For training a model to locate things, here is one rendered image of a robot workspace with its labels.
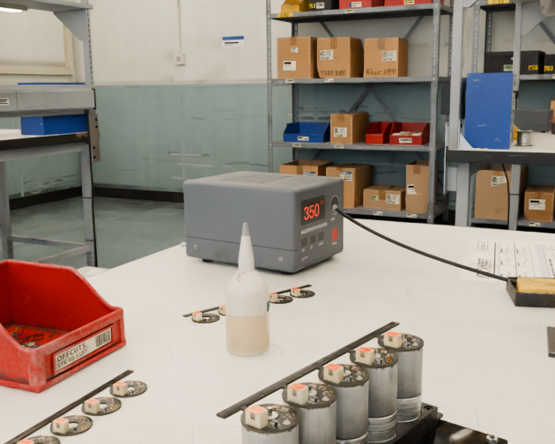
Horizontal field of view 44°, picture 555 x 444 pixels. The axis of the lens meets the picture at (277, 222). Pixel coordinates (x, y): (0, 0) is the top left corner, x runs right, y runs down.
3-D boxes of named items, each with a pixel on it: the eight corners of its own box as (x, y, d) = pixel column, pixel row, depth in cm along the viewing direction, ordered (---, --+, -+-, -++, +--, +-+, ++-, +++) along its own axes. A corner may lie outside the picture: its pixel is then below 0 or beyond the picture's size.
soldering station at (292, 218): (345, 256, 83) (346, 177, 81) (295, 279, 73) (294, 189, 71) (241, 243, 91) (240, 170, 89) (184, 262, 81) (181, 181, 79)
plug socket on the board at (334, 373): (346, 378, 33) (346, 365, 33) (336, 384, 32) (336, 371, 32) (332, 373, 33) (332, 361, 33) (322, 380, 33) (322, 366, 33)
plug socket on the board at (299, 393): (312, 398, 31) (312, 384, 31) (300, 405, 30) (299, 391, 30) (297, 394, 31) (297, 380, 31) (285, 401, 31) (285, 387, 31)
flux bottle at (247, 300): (277, 344, 54) (275, 220, 53) (257, 359, 51) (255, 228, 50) (239, 338, 56) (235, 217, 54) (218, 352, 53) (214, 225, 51)
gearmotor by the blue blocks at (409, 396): (428, 424, 39) (431, 337, 38) (407, 441, 37) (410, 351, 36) (390, 411, 40) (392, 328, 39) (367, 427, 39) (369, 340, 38)
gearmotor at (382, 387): (404, 444, 37) (406, 352, 36) (381, 463, 35) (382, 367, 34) (365, 430, 38) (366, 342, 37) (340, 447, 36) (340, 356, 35)
